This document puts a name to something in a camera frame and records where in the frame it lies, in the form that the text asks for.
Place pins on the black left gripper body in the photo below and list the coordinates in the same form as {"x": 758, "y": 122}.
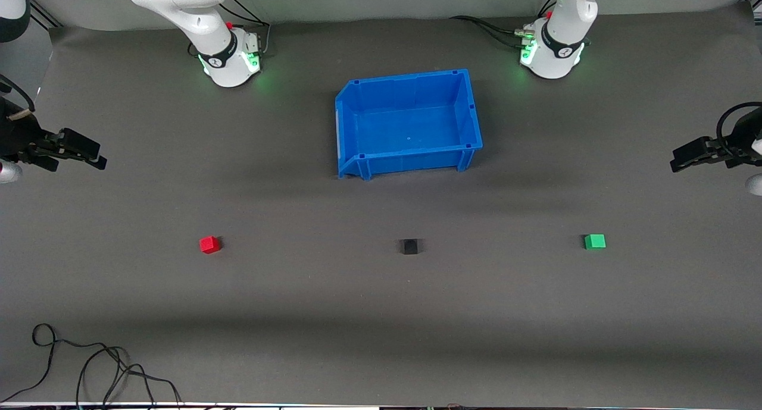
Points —
{"x": 740, "y": 141}

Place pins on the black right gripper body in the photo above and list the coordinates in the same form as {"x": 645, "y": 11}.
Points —
{"x": 18, "y": 137}

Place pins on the small green cube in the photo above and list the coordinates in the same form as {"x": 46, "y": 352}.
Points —
{"x": 595, "y": 242}

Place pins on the small red cube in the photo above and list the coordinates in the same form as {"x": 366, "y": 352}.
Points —
{"x": 209, "y": 245}

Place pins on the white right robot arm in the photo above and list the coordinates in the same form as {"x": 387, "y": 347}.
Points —
{"x": 196, "y": 17}

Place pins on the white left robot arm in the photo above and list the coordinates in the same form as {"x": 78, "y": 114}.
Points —
{"x": 565, "y": 17}

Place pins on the small black cube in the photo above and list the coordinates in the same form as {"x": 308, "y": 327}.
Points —
{"x": 409, "y": 247}

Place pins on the blue plastic storage bin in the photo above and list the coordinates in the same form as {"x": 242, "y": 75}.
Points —
{"x": 411, "y": 130}

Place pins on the dark grey table mat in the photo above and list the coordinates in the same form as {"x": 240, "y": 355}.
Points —
{"x": 381, "y": 315}

